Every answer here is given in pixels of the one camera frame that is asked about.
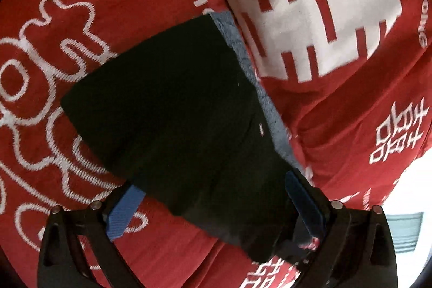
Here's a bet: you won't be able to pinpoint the grey slatted panel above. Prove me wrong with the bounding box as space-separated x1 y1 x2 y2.
385 212 424 254

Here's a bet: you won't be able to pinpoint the black pants with blue trim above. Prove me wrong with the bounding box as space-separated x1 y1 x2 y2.
61 11 316 264

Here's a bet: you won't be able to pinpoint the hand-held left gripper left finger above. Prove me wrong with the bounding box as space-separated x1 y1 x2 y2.
37 185 147 288

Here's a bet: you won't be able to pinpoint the red printed bedsheet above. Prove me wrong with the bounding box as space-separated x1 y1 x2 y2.
0 0 432 288

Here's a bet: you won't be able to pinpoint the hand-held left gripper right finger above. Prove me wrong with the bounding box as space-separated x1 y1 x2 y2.
285 170 399 288

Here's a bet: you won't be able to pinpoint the red quilt with large print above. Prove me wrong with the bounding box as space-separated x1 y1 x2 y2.
179 0 432 130

